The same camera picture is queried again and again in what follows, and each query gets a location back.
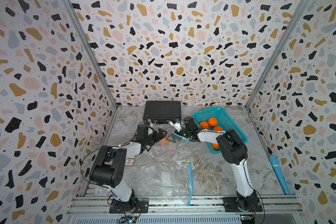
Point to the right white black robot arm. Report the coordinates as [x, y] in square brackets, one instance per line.
[234, 151]

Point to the small printed packet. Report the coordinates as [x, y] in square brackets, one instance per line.
[130, 161]

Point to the orange fruit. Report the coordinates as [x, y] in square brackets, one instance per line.
[215, 146]

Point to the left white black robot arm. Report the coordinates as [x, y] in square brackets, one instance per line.
[108, 169]

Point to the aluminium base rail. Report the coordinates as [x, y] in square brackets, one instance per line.
[278, 209]

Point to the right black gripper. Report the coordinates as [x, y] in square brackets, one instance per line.
[177, 132]

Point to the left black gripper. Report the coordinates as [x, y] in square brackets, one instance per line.
[157, 138]

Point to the black hard case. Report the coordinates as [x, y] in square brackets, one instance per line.
[162, 112]

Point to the green circuit board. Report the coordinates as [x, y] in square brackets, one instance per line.
[128, 220]

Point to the teal plastic basket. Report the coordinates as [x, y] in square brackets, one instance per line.
[223, 120]

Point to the clear zip-top bag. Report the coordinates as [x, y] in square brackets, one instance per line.
[176, 149]
[166, 181]

